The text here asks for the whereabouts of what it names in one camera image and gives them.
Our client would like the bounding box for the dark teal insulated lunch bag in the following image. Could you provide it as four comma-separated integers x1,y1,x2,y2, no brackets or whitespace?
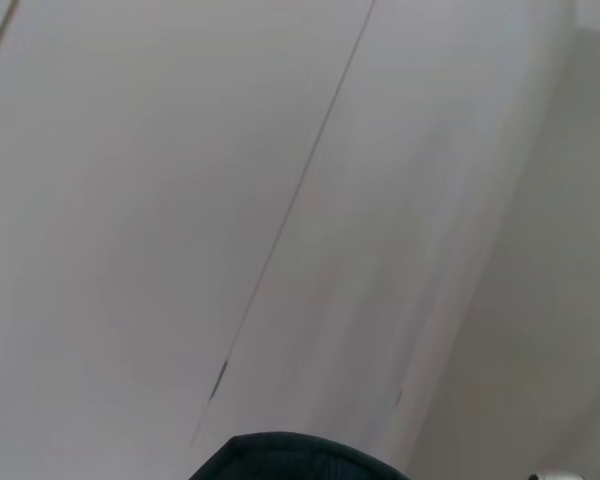
187,430,411,480

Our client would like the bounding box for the white robot head camera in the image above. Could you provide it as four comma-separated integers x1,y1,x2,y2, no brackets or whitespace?
528,468,582,480

